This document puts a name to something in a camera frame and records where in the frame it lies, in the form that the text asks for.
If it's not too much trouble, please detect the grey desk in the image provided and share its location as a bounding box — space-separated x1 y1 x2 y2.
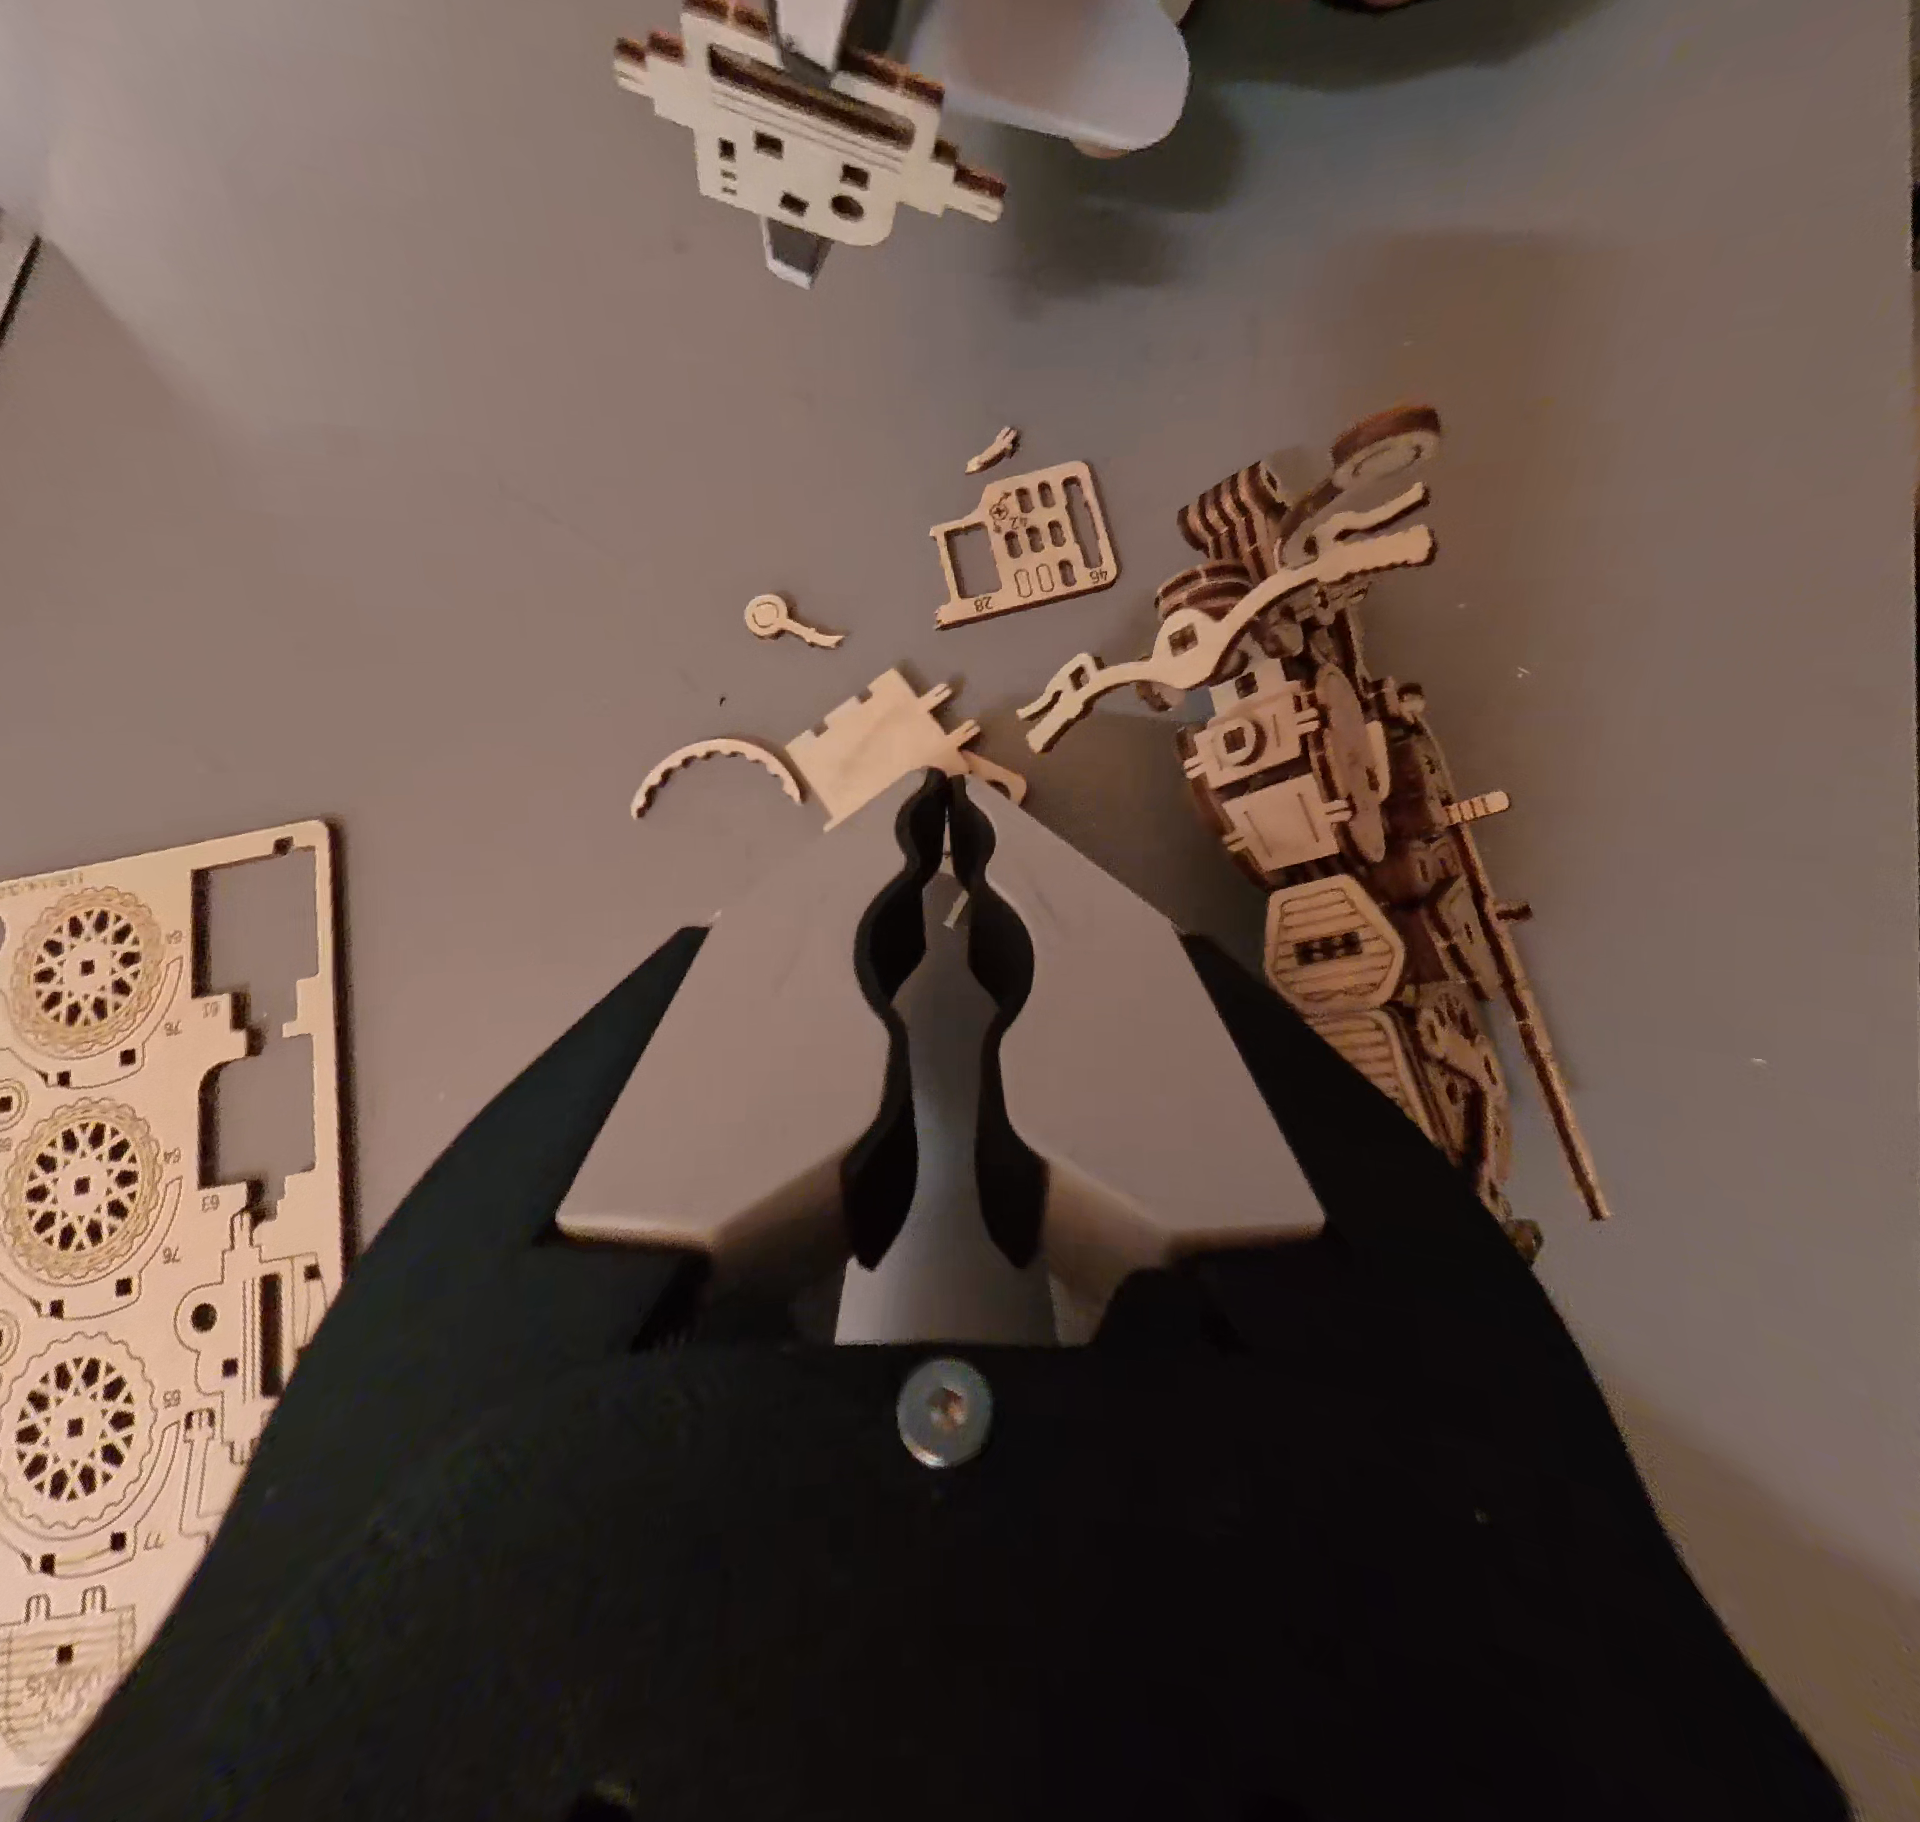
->
0 0 1920 1822

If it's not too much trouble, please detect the notched wooden puzzle piece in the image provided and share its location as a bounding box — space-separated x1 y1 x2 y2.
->
782 667 984 835

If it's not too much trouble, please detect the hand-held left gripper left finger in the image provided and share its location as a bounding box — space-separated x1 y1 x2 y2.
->
556 775 955 1345

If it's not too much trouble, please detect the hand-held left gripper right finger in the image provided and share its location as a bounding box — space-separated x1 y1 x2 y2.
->
950 775 1331 1348

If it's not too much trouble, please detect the small wooden sheet fragment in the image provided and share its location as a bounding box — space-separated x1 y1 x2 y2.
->
928 460 1121 633

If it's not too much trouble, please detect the wooden puzzle sheet with wheels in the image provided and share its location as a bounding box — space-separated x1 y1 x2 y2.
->
0 818 357 1767

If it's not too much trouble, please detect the cross-shaped wooden puzzle piece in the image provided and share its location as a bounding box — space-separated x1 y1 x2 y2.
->
614 0 1007 258

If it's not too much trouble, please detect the curved toothed wooden piece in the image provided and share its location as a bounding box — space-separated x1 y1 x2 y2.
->
628 735 809 822

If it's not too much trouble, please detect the wooden motorcycle model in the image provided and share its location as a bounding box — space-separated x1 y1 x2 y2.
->
1018 403 1616 1261

